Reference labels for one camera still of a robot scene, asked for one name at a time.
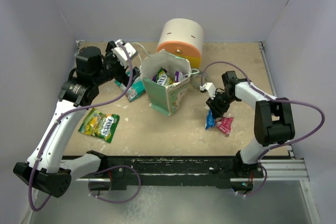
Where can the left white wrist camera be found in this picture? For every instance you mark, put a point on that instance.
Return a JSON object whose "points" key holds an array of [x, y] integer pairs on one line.
{"points": [[123, 51]]}

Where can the small blue snack packet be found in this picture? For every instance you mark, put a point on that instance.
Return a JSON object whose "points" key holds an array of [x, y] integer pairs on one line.
{"points": [[210, 121]]}

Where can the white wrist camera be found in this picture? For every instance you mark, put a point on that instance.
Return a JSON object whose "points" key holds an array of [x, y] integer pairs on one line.
{"points": [[208, 88], [123, 51]]}

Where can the purple berry candy bag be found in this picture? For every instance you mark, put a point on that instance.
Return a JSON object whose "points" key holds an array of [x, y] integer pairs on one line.
{"points": [[179, 77]]}

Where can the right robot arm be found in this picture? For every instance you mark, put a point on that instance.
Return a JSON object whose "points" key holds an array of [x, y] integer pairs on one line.
{"points": [[273, 120]]}

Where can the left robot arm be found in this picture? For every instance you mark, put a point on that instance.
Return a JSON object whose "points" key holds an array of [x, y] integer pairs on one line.
{"points": [[44, 170]]}

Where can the small red snack packet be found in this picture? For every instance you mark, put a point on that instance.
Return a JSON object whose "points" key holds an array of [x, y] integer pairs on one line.
{"points": [[224, 125]]}

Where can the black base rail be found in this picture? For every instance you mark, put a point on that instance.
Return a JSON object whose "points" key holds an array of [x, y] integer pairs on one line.
{"points": [[213, 171]]}

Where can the teal snack packet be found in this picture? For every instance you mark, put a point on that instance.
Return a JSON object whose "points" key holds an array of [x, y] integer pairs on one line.
{"points": [[134, 91]]}

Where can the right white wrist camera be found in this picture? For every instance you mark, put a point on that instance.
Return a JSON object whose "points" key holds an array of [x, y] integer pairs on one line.
{"points": [[208, 88]]}

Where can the green Fresh paper bag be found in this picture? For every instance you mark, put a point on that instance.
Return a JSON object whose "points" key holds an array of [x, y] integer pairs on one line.
{"points": [[165, 99]]}

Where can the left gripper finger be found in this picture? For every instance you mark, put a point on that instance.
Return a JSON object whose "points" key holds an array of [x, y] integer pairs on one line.
{"points": [[134, 74], [109, 48]]}

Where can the pastel mini drawer cabinet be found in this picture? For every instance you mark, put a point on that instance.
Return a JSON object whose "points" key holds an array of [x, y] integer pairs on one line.
{"points": [[183, 38]]}

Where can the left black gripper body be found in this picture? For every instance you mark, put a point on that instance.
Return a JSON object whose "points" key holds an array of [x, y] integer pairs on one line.
{"points": [[114, 70]]}

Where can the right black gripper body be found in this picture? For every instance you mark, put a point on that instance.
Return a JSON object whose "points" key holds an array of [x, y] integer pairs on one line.
{"points": [[221, 101]]}

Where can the large green Foxs bag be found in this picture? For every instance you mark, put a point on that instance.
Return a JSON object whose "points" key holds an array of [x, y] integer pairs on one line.
{"points": [[100, 125]]}

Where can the clear tape roll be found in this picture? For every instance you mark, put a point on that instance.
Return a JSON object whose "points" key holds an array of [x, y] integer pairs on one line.
{"points": [[195, 80]]}

